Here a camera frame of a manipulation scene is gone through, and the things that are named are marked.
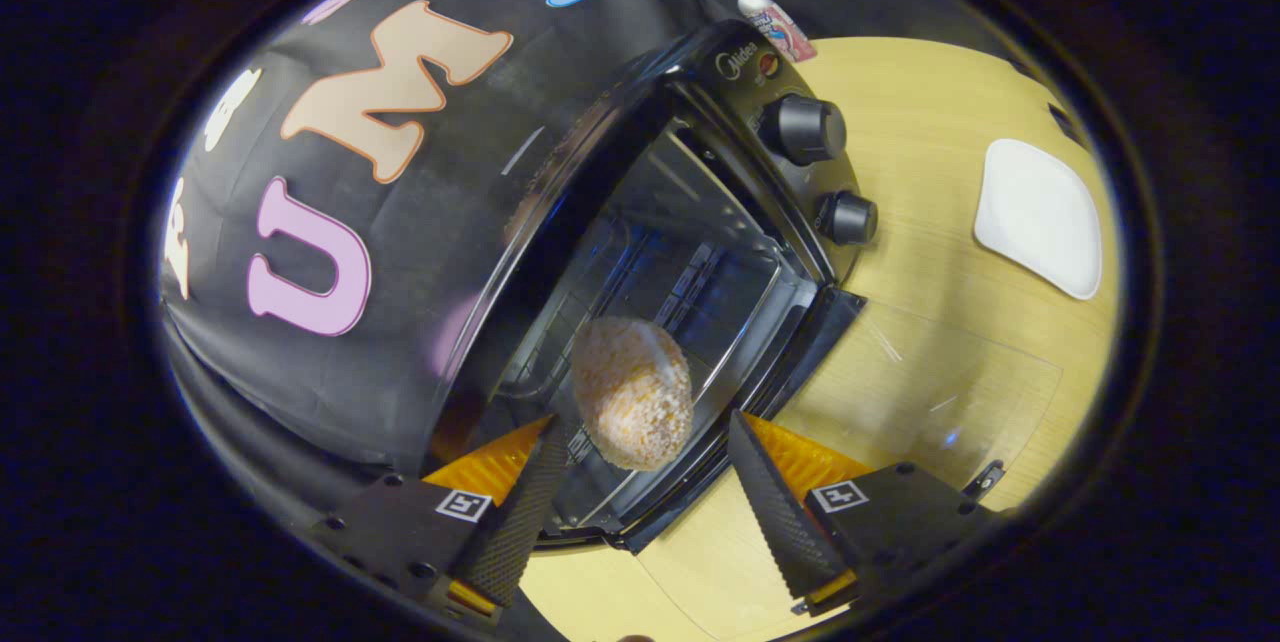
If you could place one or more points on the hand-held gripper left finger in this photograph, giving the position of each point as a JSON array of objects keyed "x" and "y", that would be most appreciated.
[{"x": 520, "y": 522}]

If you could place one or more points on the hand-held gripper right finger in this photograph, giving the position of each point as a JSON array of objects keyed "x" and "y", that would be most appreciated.
[{"x": 775, "y": 512}]

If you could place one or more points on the sugared doughnut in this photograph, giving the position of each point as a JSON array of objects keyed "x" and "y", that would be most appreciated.
[{"x": 635, "y": 392}]

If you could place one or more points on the black toaster oven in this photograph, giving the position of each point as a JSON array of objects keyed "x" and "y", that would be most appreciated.
[{"x": 800, "y": 127}]

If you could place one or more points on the black backdrop cloth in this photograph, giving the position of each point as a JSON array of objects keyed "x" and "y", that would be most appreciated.
[{"x": 450, "y": 222}]

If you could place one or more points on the white square plate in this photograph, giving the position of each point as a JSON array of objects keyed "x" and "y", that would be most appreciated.
[{"x": 1040, "y": 217}]

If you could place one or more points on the black table clamp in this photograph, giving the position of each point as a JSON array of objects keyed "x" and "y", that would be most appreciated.
[{"x": 1068, "y": 124}]

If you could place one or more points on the white spray bottle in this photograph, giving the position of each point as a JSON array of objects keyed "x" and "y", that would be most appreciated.
[{"x": 775, "y": 22}]

